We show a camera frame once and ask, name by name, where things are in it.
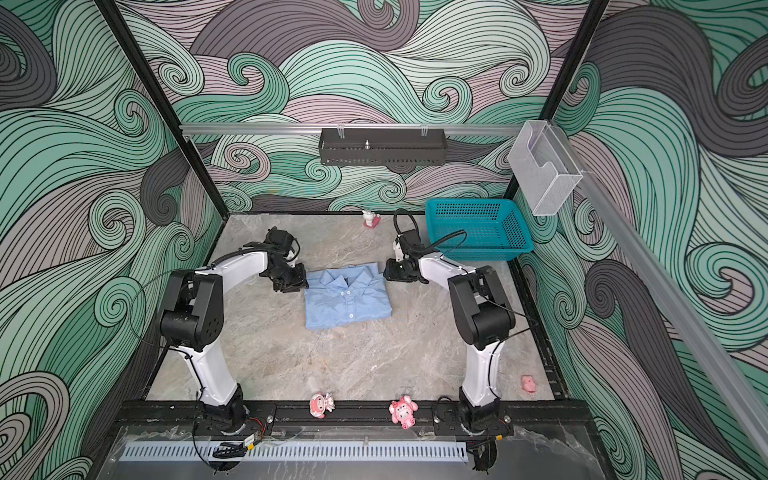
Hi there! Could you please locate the black front mounting rail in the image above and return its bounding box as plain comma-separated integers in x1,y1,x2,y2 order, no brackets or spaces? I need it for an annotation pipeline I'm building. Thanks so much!
116,399,592,437

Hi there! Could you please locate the light blue long sleeve shirt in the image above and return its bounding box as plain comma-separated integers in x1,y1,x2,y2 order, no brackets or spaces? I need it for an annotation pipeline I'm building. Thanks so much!
304,263,393,330

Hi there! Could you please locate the aluminium right wall rail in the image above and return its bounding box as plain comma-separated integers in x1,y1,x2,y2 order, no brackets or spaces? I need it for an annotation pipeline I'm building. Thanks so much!
549,125,767,460

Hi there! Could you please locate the white slotted cable duct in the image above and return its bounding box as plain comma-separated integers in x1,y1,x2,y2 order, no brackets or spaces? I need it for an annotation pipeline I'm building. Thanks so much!
118,440,469,463

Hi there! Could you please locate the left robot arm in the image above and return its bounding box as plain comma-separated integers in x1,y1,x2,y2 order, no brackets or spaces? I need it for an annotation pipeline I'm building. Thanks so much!
156,227,308,435

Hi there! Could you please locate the small pink floor toy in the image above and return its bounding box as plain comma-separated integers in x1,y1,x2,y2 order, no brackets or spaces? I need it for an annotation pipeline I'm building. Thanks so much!
521,375,537,394

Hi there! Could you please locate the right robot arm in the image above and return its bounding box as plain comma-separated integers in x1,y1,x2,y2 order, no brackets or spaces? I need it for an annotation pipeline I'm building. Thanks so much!
383,209,516,435

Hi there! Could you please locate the aluminium back wall rail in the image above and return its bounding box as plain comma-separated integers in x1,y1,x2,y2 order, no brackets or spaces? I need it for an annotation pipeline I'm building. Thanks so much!
180,122,523,137

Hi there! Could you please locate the pink pig plush toy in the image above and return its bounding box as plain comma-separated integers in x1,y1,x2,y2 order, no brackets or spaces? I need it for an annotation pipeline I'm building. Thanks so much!
388,395,419,429

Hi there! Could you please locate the black perforated wall tray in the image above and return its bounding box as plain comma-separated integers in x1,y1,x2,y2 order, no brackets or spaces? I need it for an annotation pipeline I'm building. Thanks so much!
318,128,448,173

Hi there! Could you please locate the clear acrylic wall box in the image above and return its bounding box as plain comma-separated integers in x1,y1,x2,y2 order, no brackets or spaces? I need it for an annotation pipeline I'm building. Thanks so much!
507,120,583,216

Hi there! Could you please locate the teal plastic basket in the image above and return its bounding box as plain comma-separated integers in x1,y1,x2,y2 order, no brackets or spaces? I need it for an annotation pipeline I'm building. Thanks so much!
425,199,534,262

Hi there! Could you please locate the aluminium wall rail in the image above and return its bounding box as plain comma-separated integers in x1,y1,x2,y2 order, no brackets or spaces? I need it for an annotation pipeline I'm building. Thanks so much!
549,125,767,460
180,122,523,137

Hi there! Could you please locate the pink white plush toy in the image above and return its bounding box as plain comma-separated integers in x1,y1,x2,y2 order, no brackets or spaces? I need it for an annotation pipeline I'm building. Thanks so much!
309,392,335,419

